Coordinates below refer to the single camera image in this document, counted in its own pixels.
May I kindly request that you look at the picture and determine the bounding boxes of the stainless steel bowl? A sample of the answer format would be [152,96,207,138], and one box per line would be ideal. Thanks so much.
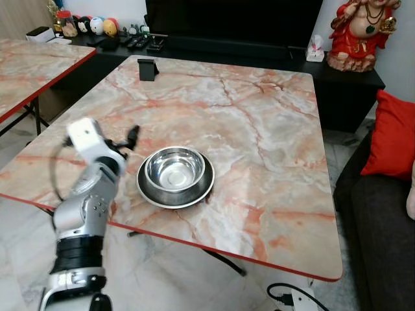
[144,146,207,190]

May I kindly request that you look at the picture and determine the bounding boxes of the black phone stand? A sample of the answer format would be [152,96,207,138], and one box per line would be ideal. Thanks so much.
[137,58,160,82]

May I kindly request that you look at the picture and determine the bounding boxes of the black folding table legs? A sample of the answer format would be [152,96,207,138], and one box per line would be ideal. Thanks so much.
[127,229,248,277]
[0,97,43,137]

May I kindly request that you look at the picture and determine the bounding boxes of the pink pillow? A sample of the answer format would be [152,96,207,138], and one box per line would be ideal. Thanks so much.
[407,162,415,219]

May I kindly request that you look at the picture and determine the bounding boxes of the yellow egg figure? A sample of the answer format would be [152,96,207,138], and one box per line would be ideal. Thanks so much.
[102,17,120,38]

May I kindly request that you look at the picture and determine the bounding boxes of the red cushion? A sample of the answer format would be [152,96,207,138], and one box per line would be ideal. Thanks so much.
[361,89,415,181]

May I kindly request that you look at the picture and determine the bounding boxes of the black and white egg figure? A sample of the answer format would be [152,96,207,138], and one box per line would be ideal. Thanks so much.
[78,16,92,35]

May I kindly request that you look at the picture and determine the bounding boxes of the red-lidded jar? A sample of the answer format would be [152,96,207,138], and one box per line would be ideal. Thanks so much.
[55,10,79,38]

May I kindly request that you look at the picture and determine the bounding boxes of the white box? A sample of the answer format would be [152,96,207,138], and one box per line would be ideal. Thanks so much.
[26,27,56,43]

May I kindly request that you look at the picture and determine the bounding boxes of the golden ornament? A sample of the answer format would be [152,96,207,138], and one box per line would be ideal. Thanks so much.
[45,0,63,21]

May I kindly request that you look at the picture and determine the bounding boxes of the black television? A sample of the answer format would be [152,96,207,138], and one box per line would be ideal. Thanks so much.
[145,0,324,51]

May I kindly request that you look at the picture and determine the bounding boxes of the dark grey sofa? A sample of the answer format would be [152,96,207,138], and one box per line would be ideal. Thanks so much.
[333,130,415,311]

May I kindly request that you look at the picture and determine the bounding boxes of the light wooden cabinet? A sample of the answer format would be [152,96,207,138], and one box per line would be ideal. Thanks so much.
[0,0,56,41]

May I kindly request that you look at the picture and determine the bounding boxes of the red laughing Buddha statue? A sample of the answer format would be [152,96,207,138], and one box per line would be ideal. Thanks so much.
[327,0,397,73]

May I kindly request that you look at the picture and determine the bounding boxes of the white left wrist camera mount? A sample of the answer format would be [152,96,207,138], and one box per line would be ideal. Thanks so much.
[66,118,128,170]

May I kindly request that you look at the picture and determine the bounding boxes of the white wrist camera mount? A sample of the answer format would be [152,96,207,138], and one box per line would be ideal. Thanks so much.
[290,287,338,311]
[66,118,128,170]

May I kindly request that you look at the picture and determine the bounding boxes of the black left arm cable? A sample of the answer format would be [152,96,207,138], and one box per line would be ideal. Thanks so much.
[51,137,73,203]

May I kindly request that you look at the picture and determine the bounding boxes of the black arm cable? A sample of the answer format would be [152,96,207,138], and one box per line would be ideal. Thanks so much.
[266,282,331,311]
[51,137,73,203]

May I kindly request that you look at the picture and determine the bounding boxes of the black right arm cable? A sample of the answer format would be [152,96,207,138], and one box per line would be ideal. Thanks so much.
[266,282,331,311]

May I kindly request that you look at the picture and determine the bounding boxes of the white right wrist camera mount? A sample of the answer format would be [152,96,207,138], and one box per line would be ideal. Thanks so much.
[290,287,338,311]

